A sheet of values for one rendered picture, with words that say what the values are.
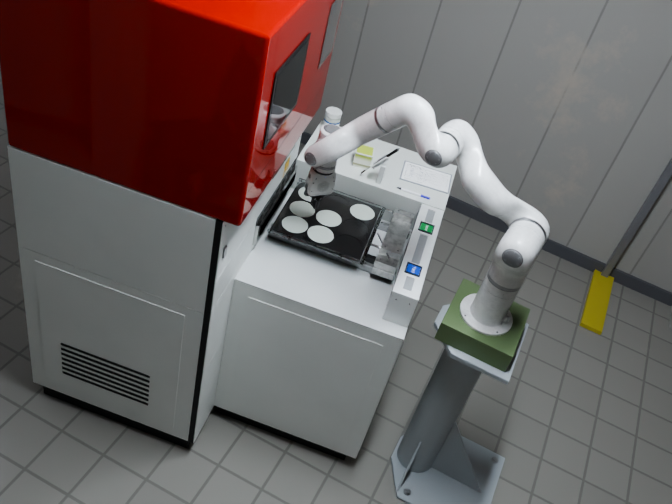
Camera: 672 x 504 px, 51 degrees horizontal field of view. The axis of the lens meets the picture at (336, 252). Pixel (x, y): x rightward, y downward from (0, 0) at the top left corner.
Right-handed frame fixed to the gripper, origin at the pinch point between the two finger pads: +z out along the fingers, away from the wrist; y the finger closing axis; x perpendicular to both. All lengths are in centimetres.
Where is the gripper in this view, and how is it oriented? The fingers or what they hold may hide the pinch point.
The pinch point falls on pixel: (315, 202)
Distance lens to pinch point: 262.2
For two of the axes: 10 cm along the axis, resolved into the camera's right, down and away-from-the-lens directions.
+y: 8.9, -1.3, 4.4
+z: -2.0, 7.4, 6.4
